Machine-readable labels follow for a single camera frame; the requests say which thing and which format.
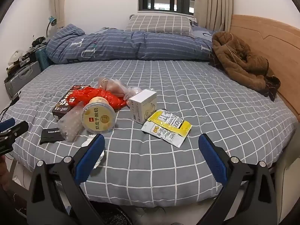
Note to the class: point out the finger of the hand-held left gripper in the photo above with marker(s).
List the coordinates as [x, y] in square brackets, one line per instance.
[7, 124]
[17, 130]

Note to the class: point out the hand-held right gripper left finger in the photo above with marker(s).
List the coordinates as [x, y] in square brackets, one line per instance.
[91, 159]

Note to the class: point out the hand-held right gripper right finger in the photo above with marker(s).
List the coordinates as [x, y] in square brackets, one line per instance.
[213, 159]

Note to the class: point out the white tissue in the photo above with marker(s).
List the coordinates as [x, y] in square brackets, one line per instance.
[99, 159]

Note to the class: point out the yellow yogurt tub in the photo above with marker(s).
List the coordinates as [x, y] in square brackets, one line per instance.
[98, 118]

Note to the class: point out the dark brown printed box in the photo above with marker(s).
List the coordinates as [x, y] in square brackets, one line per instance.
[62, 105]

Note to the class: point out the black waste bin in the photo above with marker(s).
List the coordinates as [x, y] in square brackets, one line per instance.
[117, 215]

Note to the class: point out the red plastic bag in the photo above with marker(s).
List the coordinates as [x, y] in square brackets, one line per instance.
[110, 99]

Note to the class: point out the white cardboard box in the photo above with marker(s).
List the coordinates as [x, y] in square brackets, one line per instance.
[140, 107]

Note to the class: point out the black sachet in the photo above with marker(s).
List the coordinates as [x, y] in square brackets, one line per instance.
[51, 134]

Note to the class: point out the clear plastic bag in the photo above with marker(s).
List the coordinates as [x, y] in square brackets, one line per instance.
[70, 124]

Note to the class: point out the grey suitcase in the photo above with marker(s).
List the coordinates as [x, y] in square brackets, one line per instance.
[22, 77]

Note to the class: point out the bed with grey checked sheet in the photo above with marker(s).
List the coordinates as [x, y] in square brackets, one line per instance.
[164, 168]

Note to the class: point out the yellow snack packet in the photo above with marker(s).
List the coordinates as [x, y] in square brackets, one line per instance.
[168, 127]

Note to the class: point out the white plastic object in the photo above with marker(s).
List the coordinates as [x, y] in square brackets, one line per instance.
[15, 56]

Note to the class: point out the pale pink plastic bag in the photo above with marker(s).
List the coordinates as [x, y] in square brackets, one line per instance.
[113, 85]

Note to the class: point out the black gadget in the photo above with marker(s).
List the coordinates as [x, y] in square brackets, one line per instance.
[39, 41]

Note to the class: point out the brown padded jacket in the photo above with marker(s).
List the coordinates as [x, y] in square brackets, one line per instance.
[239, 58]

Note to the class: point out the blue desk lamp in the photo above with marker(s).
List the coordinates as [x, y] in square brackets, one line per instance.
[52, 21]

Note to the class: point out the blue striped quilt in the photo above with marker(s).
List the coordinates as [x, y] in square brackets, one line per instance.
[117, 44]

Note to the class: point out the wooden headboard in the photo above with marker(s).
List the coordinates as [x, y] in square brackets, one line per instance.
[269, 42]

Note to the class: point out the beige curtain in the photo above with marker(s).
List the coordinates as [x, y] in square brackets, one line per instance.
[59, 2]
[215, 2]

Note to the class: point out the grey checked pillow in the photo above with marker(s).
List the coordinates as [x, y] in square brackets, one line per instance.
[159, 24]

